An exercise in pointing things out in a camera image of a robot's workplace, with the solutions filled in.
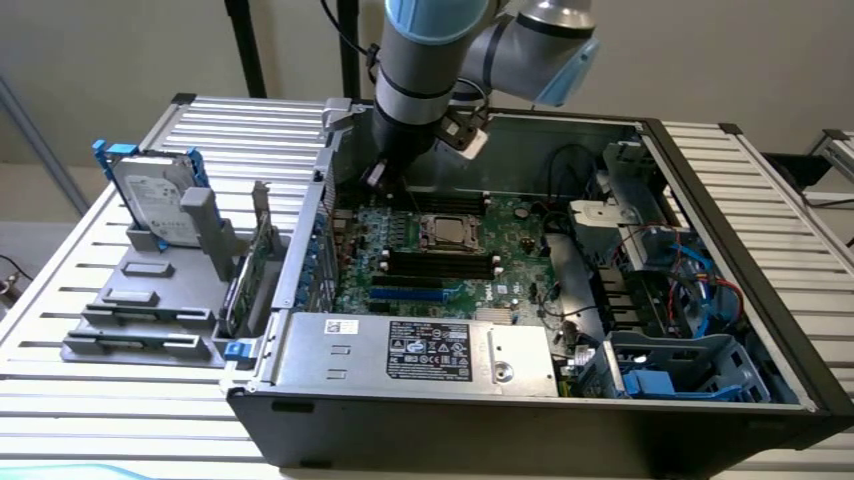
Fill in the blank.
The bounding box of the green graphics card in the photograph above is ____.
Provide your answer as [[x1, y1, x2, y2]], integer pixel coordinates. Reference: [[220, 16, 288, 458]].
[[220, 180, 280, 337]]

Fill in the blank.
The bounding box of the blue disk caddy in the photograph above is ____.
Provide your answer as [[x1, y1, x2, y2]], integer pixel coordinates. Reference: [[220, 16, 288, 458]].
[[91, 139, 223, 254]]

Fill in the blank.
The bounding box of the blue wire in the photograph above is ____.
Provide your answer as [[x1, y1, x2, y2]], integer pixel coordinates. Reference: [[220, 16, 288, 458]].
[[666, 239, 719, 341]]

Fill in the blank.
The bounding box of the CPU socket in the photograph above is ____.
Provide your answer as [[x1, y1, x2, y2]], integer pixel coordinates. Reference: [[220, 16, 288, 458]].
[[412, 211, 487, 252]]

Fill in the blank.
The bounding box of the blue expansion slot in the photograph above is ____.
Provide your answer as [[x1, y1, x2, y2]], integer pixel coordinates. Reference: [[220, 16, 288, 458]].
[[368, 286, 447, 302]]

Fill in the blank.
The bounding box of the black expansion slot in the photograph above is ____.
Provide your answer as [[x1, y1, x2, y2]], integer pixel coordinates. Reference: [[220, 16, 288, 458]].
[[370, 276, 447, 290]]

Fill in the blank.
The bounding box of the small silver heat sink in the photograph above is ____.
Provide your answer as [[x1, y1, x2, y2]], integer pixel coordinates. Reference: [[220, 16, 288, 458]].
[[475, 306, 520, 325]]

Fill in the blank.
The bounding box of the green motherboard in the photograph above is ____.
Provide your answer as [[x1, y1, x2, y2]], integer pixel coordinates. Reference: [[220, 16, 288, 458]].
[[331, 191, 560, 324]]

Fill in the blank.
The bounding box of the grey case latch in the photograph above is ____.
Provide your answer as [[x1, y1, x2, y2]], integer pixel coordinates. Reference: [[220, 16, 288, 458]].
[[319, 97, 367, 135]]

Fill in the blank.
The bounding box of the silver power supply unit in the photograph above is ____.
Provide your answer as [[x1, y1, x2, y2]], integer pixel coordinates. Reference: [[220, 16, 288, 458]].
[[271, 311, 560, 399]]

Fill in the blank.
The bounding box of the black cable beside table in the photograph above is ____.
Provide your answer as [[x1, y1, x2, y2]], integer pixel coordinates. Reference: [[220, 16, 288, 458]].
[[0, 253, 32, 304]]

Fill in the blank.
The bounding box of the grey air shroud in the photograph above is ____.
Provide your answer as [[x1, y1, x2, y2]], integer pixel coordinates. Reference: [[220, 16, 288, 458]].
[[544, 231, 606, 324]]

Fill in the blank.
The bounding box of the black open PC case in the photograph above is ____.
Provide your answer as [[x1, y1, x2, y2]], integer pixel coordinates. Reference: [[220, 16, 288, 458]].
[[224, 97, 854, 471]]

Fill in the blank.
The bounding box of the blue drive cage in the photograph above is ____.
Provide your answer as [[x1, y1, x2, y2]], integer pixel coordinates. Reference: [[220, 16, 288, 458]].
[[602, 329, 777, 402]]

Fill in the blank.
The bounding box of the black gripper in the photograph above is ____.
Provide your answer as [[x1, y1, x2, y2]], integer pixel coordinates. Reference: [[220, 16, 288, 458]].
[[363, 105, 447, 193]]

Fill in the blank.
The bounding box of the silver hard disk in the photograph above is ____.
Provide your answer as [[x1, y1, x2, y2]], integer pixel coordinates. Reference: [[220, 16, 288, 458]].
[[109, 154, 201, 249]]

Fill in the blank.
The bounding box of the black stand pole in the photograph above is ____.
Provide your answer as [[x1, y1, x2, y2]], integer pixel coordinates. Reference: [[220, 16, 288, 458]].
[[336, 0, 367, 99], [223, 0, 270, 99]]

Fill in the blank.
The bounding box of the grey parts rack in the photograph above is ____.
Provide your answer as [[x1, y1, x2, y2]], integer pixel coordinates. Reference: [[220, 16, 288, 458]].
[[60, 187, 294, 370]]

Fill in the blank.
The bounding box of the black wire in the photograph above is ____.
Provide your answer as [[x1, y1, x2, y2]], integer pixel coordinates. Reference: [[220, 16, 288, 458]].
[[544, 143, 592, 221]]

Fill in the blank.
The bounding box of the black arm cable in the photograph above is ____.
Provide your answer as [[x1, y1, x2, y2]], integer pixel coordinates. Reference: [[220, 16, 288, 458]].
[[318, 0, 380, 86]]

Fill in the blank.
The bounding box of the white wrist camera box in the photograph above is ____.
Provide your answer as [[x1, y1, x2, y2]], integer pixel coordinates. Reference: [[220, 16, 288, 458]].
[[434, 113, 490, 161]]

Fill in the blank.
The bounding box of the black RAM slot bank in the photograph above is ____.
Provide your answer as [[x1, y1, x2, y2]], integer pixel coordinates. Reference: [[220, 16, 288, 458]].
[[404, 191, 494, 214], [383, 248, 506, 282]]

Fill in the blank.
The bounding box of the red wire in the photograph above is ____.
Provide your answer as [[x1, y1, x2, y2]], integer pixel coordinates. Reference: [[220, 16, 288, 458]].
[[610, 224, 746, 321]]

